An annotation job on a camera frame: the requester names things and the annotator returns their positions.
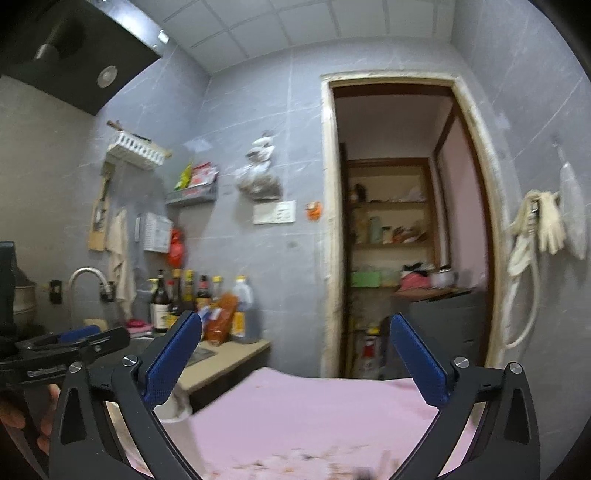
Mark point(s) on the steel sink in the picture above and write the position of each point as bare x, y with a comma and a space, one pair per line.
201, 353

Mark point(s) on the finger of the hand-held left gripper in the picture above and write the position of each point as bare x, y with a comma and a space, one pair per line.
81, 333
108, 340

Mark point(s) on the green box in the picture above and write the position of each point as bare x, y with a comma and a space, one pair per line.
365, 278

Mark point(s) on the steel faucet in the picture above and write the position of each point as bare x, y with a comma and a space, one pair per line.
85, 271

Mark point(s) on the white wall socket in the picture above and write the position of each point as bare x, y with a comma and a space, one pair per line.
274, 213

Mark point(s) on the wooden cutting board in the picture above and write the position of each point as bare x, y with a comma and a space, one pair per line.
98, 240

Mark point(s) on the person's left hand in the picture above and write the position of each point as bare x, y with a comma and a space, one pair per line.
13, 415

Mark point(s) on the orange wall sticker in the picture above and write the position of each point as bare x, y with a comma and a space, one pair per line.
314, 211

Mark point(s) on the white wall rack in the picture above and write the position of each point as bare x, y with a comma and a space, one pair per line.
134, 147

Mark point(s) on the steel pot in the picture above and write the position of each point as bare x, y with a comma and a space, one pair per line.
25, 295

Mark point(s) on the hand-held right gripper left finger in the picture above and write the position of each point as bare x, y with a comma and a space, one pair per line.
173, 360

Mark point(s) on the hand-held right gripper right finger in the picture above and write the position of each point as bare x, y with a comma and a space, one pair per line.
420, 364

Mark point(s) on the grey wall shelf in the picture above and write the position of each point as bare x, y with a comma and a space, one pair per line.
194, 196

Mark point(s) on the wooden shelf unit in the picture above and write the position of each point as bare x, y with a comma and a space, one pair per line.
392, 245

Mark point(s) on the red plastic bag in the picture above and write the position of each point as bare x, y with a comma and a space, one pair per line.
177, 251

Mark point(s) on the white utensil holder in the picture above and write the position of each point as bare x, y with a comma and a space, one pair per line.
178, 408

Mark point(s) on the yellow seasoning packet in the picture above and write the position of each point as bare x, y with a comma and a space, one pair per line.
184, 177

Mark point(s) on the row of sauce bottles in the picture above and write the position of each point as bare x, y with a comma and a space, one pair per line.
160, 304

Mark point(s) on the pink folded cloth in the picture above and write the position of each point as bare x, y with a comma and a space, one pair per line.
414, 282

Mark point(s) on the black cabinet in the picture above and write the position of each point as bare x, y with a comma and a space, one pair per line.
443, 318

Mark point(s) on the pale door frame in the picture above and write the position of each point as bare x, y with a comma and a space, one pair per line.
330, 230

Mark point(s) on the hanging clear plastic bags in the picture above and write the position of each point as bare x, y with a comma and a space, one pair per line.
258, 184

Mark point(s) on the cream rubber glove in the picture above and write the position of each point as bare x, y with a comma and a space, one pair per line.
551, 226
521, 240

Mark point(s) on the cream hanging towel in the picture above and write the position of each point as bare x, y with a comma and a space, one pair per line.
119, 258

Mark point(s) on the black range hood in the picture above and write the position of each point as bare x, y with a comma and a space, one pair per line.
69, 60

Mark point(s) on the pink dish cloth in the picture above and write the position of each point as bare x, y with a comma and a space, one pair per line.
138, 326

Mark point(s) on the orange snack bag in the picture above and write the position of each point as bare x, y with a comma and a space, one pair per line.
221, 318

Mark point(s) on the large oil jug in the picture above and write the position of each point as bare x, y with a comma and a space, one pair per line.
244, 314

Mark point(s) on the white wall basket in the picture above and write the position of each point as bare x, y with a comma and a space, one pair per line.
157, 233

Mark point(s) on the red seasoning packet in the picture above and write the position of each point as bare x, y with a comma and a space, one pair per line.
203, 175

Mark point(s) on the pink floral tablecloth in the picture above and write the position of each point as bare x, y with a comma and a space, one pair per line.
300, 415

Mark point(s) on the black wall outlet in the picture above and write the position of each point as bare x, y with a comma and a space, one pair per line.
56, 291

